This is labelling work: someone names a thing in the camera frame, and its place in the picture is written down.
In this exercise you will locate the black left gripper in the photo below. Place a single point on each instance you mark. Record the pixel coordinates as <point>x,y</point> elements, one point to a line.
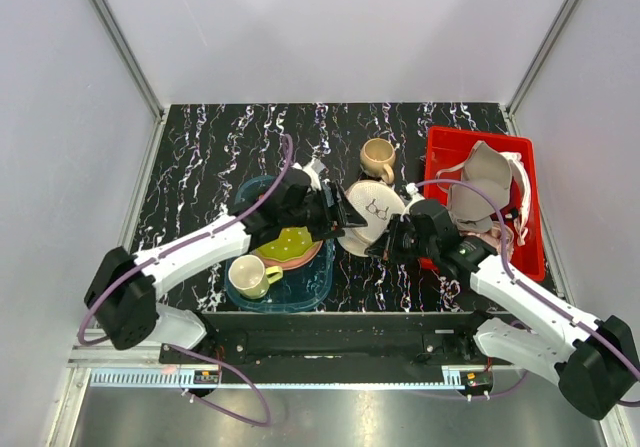
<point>334,218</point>

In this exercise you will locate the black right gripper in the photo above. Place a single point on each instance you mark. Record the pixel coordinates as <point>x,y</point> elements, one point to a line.
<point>389,241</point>

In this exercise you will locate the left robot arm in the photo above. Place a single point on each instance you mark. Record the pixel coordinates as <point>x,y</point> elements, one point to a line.
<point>124,296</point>

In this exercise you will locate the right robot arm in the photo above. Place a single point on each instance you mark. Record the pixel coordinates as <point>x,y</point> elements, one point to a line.
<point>593,362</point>

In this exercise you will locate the grey bra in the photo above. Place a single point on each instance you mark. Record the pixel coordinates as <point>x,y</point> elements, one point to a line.
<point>487,182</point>

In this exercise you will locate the pink bra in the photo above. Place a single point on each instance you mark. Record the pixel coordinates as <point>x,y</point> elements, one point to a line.
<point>493,237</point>

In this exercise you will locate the white lace bra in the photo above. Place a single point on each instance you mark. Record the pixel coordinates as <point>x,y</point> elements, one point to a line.
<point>520,176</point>

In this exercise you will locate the green polka dot bowl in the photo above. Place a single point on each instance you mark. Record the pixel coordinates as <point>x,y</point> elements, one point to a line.
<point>292,243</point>

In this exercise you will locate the pink plate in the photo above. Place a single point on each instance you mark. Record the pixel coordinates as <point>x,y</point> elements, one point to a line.
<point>291,264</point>

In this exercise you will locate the beige ceramic mug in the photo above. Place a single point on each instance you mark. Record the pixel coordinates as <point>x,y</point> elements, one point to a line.
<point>377,160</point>

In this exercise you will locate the teal transparent plastic tub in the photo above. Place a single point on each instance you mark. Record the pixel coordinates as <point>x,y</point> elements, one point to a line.
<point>301,289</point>

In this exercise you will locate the cream and yellow mug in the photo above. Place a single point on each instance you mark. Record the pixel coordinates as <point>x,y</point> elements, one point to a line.
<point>252,278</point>

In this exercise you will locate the red plastic bin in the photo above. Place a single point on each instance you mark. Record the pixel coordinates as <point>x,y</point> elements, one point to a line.
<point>447,147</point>

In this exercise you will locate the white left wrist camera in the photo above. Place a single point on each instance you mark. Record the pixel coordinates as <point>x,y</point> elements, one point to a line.
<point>314,169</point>

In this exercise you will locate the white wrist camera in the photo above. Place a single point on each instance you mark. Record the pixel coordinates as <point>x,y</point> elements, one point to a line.
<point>314,169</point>
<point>415,200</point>

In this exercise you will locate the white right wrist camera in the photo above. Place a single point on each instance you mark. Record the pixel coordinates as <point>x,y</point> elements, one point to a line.
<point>415,200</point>

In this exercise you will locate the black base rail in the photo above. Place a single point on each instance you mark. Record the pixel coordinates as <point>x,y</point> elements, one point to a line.
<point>343,348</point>

